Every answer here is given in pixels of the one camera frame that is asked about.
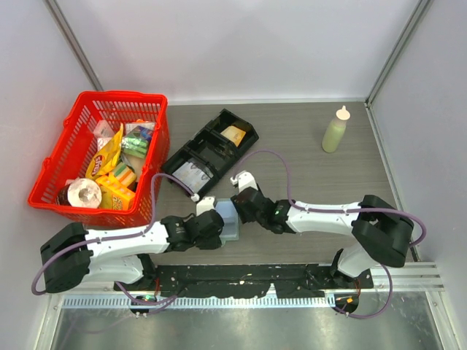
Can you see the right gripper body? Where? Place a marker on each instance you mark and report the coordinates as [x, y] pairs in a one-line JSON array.
[[245, 216]]

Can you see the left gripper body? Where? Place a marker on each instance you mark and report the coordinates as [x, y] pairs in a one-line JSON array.
[[210, 243]]

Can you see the green leather card holder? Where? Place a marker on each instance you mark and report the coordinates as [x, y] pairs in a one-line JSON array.
[[227, 211]]

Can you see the white credit card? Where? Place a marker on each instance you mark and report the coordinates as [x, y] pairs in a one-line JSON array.
[[197, 178]]

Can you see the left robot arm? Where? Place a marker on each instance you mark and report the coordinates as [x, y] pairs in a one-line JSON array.
[[75, 255]]

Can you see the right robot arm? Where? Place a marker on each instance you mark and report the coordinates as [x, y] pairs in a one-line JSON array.
[[381, 238]]

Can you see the white card in tray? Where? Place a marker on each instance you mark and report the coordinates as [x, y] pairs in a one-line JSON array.
[[187, 174]]

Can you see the tan card in tray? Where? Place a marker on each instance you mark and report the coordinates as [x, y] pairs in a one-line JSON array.
[[234, 134]]

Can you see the black plastic organizer tray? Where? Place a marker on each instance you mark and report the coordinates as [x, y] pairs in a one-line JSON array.
[[211, 151]]

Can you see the yellow cracker box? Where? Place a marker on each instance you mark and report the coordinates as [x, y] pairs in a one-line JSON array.
[[114, 196]]

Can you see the green yellow sponge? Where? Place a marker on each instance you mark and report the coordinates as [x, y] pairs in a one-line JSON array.
[[123, 174]]

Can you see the green squeeze bottle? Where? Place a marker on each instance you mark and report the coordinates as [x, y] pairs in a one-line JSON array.
[[335, 130]]

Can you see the green sponge pack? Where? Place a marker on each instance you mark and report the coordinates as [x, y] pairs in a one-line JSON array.
[[135, 146]]

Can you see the red plastic shopping basket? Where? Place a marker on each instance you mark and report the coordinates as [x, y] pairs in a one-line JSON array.
[[77, 145]]

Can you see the yellow snack bag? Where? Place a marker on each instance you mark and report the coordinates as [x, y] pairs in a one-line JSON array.
[[107, 157]]

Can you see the toilet paper roll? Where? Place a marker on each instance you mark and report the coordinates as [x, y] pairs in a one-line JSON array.
[[84, 193]]

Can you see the white small packet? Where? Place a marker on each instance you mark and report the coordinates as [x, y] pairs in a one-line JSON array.
[[103, 130]]

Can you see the dark round can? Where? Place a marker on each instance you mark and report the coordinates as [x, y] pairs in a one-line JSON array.
[[62, 196]]

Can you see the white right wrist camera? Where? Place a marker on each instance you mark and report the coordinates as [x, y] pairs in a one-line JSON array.
[[243, 180]]

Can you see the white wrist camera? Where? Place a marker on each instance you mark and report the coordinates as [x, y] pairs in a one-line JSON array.
[[206, 204], [243, 180]]

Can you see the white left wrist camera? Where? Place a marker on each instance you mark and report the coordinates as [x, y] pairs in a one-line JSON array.
[[206, 204]]

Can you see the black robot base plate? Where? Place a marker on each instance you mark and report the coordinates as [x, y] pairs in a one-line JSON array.
[[244, 281]]

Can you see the aluminium front rail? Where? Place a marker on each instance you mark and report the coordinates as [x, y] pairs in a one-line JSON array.
[[414, 277]]

